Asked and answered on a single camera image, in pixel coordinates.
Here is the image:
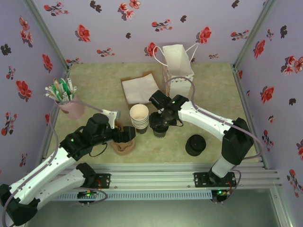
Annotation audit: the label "white patterned paper bag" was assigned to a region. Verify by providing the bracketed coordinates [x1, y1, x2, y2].
[152, 42, 199, 100]

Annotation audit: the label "stack of paper cups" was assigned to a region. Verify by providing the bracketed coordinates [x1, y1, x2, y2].
[129, 104, 150, 135]

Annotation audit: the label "pink straw holder cup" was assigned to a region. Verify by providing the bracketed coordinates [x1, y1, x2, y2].
[55, 96, 85, 120]

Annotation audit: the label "white napkin stack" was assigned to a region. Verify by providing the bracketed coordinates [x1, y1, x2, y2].
[121, 75, 160, 105]

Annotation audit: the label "white napkins on brown paper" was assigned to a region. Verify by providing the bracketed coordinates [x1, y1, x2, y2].
[120, 71, 160, 111]

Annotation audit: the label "stack of black lids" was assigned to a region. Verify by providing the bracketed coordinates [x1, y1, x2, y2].
[185, 134, 206, 157]

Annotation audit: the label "black controller board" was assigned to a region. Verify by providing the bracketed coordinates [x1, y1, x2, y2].
[77, 189, 100, 206]
[212, 189, 232, 204]

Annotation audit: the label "thin black left wrist cable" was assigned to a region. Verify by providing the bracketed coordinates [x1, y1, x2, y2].
[89, 141, 108, 158]

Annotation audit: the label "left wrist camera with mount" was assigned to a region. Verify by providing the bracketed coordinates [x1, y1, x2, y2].
[101, 109, 122, 125]

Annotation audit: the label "aluminium front rail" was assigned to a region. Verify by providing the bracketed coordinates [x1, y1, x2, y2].
[23, 163, 282, 190]

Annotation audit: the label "grey slotted cable duct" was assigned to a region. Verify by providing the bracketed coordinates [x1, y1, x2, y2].
[32, 190, 213, 201]

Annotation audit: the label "aluminium side rail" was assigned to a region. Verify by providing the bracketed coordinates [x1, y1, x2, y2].
[232, 63, 270, 170]

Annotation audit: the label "aluminium corner post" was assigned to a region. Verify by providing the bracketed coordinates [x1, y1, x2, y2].
[234, 0, 277, 69]
[21, 0, 71, 70]

